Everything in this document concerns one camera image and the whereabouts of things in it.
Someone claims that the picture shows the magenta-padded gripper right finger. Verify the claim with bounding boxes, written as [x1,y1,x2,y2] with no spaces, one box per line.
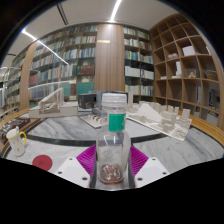
[127,145,171,189]

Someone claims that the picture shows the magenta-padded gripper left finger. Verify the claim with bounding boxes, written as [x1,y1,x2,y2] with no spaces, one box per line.
[54,144,99,189]

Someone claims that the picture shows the clear plastic bottle green label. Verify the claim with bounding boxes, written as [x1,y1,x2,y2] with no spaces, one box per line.
[95,93,132,185]

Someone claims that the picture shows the flat round red coaster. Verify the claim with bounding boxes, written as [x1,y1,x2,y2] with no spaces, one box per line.
[31,154,53,172]

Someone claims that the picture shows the small white arched model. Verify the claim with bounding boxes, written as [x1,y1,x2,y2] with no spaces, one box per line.
[79,113,109,129]

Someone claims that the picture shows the white city block model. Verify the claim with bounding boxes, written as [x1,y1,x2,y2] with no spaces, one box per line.
[125,92,193,141]

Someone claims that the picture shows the white mug yellow rim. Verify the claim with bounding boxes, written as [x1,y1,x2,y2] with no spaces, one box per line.
[5,126,28,158]

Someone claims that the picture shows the white ramp architectural model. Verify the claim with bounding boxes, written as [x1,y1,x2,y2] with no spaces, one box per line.
[28,87,81,118]

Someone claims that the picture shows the dark grey architectural model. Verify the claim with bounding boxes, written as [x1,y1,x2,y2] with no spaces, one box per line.
[78,90,129,110]

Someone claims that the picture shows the curved wooden slatted bench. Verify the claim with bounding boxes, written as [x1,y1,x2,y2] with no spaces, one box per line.
[0,107,31,126]
[189,114,224,148]

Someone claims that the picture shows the brown building model wooden board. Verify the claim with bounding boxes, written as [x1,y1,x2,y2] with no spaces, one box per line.
[0,116,39,148]

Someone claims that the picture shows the wooden cubby shelf unit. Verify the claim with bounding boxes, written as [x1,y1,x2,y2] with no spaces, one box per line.
[148,12,224,129]

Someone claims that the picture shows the distant bookshelf row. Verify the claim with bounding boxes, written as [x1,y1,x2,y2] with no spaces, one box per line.
[0,54,29,118]

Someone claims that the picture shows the narrow tall bookshelf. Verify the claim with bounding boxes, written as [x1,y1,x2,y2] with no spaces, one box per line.
[123,25,156,103]

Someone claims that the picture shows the straight ceiling strip light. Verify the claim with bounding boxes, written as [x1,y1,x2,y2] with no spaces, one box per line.
[109,0,124,23]

